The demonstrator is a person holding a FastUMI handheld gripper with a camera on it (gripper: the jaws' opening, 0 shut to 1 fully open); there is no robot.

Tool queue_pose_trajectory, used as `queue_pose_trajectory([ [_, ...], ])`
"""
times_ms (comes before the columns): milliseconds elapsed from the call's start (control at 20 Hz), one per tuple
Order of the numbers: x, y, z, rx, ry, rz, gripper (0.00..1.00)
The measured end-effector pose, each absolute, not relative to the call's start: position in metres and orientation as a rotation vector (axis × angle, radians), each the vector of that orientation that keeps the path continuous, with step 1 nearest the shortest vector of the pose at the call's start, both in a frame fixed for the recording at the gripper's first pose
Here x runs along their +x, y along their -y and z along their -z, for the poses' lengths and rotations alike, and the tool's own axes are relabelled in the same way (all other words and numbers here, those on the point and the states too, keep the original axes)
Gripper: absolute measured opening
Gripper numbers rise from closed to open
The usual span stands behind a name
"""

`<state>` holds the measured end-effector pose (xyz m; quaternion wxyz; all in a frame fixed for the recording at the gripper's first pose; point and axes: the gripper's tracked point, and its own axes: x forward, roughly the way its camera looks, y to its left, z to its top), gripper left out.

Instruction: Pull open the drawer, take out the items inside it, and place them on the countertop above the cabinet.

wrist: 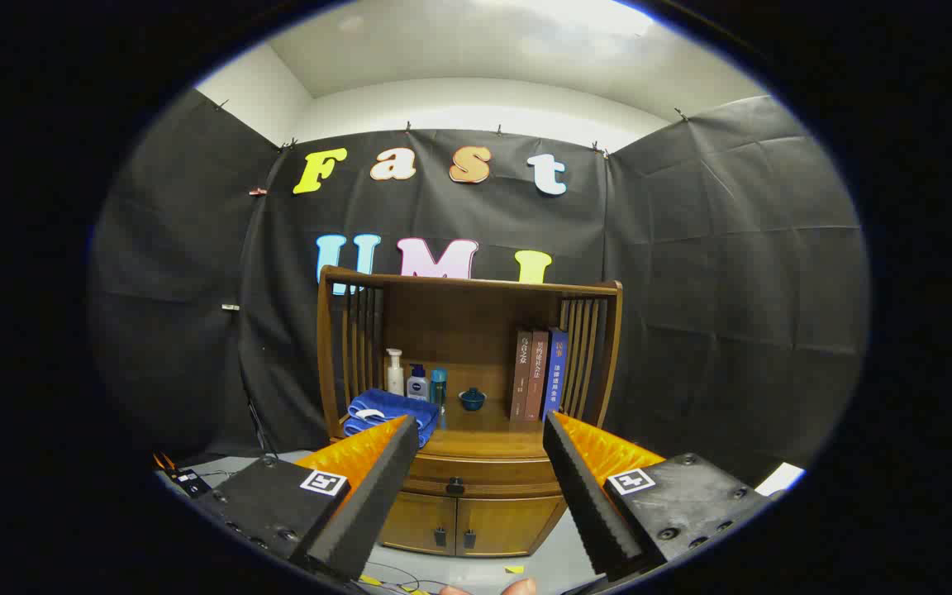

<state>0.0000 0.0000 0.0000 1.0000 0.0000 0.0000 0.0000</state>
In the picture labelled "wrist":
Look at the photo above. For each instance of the black backdrop cloth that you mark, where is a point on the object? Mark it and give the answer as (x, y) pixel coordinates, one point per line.
(691, 248)

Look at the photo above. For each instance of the reddish brown book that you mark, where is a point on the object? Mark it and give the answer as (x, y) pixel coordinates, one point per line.
(535, 380)

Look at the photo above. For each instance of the folded blue towel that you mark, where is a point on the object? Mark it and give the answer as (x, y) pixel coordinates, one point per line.
(393, 405)

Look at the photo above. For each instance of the white pump bottle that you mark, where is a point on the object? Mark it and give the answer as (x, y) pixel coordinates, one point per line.
(394, 376)

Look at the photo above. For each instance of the wooden cabinet door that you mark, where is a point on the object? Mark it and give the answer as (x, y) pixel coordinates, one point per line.
(414, 521)
(509, 525)

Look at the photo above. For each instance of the white bottle with blue cap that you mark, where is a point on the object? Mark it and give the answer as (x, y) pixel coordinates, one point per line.
(417, 387)

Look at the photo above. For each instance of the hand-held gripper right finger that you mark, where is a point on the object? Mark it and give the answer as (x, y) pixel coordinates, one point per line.
(579, 496)

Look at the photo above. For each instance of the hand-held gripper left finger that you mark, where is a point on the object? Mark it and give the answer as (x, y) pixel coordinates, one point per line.
(377, 487)

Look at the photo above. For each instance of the blue book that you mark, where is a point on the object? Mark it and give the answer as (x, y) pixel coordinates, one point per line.
(555, 372)

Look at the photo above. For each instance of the wooden drawer with black knob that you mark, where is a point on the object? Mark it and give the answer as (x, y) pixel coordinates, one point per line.
(501, 483)

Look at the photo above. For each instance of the dark blue lidded teacup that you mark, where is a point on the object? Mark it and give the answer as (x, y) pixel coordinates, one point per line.
(472, 401)

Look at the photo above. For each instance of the dark brown book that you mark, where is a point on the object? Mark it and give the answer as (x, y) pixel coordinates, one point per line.
(519, 380)

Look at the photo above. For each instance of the wooden countertop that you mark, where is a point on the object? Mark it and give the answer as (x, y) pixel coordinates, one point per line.
(484, 423)

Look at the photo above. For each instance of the clear teal bottle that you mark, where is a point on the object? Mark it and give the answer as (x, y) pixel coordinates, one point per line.
(439, 388)

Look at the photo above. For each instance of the brown wooden cabinet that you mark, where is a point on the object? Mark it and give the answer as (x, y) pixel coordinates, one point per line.
(476, 330)

